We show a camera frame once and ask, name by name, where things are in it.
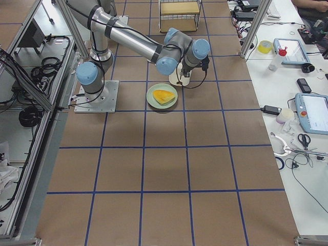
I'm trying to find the pale green plate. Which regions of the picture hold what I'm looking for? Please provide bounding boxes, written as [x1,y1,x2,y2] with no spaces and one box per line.
[146,83,178,109]

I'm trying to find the black power adapter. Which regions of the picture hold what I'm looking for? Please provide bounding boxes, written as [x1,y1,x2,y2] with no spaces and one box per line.
[260,105,281,115]

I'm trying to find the black scissors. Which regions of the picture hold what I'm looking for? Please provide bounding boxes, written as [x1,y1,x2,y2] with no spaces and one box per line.
[297,133,311,150]

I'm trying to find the clear bottle red cap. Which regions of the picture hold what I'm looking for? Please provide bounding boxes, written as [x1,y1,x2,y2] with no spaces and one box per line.
[268,47,287,71]

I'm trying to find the lower teach pendant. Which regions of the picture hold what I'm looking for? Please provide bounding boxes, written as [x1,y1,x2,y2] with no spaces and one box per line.
[295,93,328,135]

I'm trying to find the upper teach pendant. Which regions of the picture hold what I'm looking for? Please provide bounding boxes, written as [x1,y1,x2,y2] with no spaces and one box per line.
[273,38,310,65]

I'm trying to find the yellow tape roll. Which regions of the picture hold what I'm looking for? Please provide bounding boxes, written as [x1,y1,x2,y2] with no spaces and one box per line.
[257,40,273,54]

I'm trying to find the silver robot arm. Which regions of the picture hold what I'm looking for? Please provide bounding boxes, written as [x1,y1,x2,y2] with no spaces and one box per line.
[65,1,210,104]

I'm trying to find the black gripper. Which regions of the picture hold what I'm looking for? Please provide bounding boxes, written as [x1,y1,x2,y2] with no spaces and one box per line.
[180,63,191,79]

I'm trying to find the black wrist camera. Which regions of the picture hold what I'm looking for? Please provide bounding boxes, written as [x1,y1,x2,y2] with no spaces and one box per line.
[201,56,210,72]

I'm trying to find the aluminium frame post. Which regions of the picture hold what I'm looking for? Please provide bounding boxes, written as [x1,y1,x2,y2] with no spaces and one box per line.
[239,0,271,58]

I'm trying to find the white two-slot toaster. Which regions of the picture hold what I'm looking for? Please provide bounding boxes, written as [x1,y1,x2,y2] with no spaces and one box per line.
[169,68,190,87]

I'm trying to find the triangular bread on plate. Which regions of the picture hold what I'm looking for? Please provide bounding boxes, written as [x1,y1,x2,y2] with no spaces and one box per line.
[152,90,175,105]

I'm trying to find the wire basket wooden shelf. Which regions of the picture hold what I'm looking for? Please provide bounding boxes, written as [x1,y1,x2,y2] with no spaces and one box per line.
[158,0,202,33]

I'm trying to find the white plastic cup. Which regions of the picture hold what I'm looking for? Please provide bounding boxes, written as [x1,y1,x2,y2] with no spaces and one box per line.
[276,108,294,124]

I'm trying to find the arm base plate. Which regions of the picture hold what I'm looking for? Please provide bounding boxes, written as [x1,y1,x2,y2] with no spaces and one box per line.
[73,80,119,113]

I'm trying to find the teach pendant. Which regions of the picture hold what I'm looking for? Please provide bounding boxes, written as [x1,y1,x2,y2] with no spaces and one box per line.
[273,38,310,65]
[295,93,328,135]

